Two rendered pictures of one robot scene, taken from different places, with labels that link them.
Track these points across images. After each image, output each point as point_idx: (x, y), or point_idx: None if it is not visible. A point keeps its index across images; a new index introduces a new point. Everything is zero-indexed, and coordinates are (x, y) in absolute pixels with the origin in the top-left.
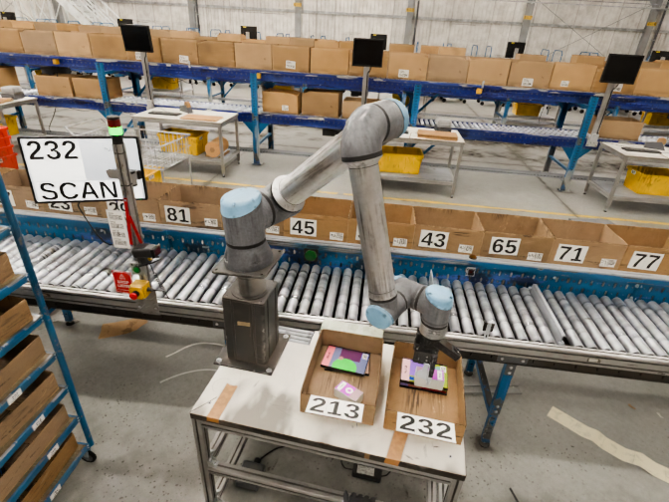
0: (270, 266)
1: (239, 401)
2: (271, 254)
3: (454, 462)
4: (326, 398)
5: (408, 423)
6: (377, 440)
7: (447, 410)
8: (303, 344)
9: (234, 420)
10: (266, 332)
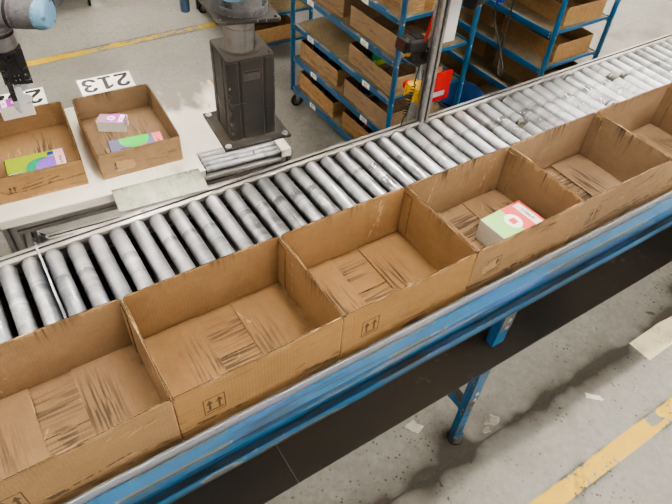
0: (205, 4)
1: (207, 92)
2: (212, 1)
3: None
4: (119, 86)
5: (33, 96)
6: (68, 115)
7: (3, 157)
8: (203, 151)
9: (196, 83)
10: (213, 80)
